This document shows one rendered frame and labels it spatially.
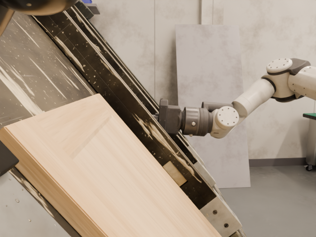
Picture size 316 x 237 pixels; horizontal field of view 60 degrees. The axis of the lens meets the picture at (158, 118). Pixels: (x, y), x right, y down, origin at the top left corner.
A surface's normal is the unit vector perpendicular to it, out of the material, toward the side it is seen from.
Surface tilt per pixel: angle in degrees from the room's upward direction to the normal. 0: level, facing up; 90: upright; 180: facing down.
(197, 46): 73
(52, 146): 51
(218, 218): 90
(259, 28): 90
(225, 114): 59
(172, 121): 90
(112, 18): 90
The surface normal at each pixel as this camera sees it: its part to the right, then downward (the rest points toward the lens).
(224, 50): 0.09, -0.15
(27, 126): 0.77, -0.63
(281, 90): -0.48, 0.62
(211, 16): 0.10, 0.15
